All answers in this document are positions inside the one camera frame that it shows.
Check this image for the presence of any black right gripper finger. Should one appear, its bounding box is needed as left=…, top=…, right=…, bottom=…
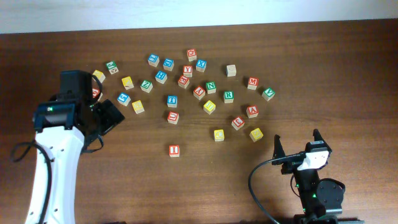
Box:
left=271, top=134, right=285, bottom=165
left=313, top=129, right=324, bottom=141

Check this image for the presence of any yellow letter C block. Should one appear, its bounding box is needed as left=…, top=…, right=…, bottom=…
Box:
left=214, top=129, right=225, bottom=142

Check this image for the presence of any green letter R block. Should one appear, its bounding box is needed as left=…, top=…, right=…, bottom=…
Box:
left=223, top=91, right=234, bottom=103

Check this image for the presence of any red letter I block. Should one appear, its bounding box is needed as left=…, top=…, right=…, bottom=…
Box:
left=169, top=145, right=180, bottom=157

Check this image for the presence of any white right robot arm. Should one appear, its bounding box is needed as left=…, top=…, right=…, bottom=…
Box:
left=272, top=129, right=345, bottom=223

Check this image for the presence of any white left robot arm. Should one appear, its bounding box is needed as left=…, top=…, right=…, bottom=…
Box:
left=25, top=70, right=124, bottom=223

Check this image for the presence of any blue number 5 block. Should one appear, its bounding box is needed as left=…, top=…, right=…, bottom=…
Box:
left=117, top=93, right=131, bottom=106

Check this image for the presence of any red number 6 block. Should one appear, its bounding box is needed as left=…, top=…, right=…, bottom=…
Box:
left=92, top=88, right=103, bottom=100

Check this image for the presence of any yellow letter S block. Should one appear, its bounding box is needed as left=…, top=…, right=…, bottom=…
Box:
left=249, top=128, right=264, bottom=142

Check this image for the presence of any yellow block lower middle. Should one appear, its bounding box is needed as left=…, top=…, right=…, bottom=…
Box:
left=132, top=100, right=145, bottom=114

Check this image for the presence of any yellow block upper middle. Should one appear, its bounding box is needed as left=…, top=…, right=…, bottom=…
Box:
left=121, top=76, right=134, bottom=90

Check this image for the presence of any yellow block far left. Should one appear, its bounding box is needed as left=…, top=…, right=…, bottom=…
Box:
left=93, top=70, right=106, bottom=83

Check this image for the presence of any red letter A block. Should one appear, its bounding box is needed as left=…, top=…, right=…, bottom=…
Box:
left=246, top=105, right=259, bottom=118

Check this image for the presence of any green letter Z block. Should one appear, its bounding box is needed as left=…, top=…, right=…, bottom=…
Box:
left=140, top=80, right=153, bottom=93

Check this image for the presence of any green letter J block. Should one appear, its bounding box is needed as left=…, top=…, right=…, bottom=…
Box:
left=106, top=61, right=119, bottom=75

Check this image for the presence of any red number 3 block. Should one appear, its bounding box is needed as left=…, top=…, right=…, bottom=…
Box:
left=231, top=116, right=245, bottom=130

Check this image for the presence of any green letter V block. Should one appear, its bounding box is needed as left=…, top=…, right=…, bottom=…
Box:
left=262, top=88, right=275, bottom=101

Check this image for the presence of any red letter U block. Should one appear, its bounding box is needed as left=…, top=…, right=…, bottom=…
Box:
left=167, top=111, right=179, bottom=124

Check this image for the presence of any blue letter T block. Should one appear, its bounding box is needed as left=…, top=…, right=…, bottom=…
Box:
left=167, top=95, right=178, bottom=108

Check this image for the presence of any blue letter H block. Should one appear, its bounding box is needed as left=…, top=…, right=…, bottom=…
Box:
left=155, top=71, right=167, bottom=84

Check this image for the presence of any blue block top left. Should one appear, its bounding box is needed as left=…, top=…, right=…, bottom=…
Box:
left=147, top=54, right=160, bottom=67

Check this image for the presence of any red letter M block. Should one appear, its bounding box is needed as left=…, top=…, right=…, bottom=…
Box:
left=248, top=77, right=259, bottom=90

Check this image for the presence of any blue letter D block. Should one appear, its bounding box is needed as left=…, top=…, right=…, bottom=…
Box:
left=163, top=58, right=174, bottom=71

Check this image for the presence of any yellow block centre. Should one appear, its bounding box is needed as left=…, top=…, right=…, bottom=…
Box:
left=203, top=100, right=216, bottom=114

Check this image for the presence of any red letter E block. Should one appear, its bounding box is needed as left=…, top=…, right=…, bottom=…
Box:
left=177, top=75, right=190, bottom=89

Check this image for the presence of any red letter Y block upper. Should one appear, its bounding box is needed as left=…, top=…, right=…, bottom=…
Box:
left=183, top=65, right=193, bottom=77

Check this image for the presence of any red letter y block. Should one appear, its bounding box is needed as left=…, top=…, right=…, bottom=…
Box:
left=193, top=86, right=206, bottom=100
left=183, top=65, right=193, bottom=77

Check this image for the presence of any green letter N block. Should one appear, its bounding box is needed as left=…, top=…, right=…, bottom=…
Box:
left=206, top=82, right=216, bottom=94

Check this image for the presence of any plain wooden block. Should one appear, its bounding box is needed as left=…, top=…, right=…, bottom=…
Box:
left=226, top=65, right=236, bottom=77

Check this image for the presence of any red letter Y block lower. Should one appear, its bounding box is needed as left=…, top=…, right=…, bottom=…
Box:
left=193, top=86, right=206, bottom=100

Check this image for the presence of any red letter Q block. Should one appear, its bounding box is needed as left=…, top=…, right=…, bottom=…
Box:
left=187, top=49, right=197, bottom=62

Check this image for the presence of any blue letter X block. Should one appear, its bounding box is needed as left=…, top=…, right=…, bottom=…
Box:
left=196, top=60, right=207, bottom=72

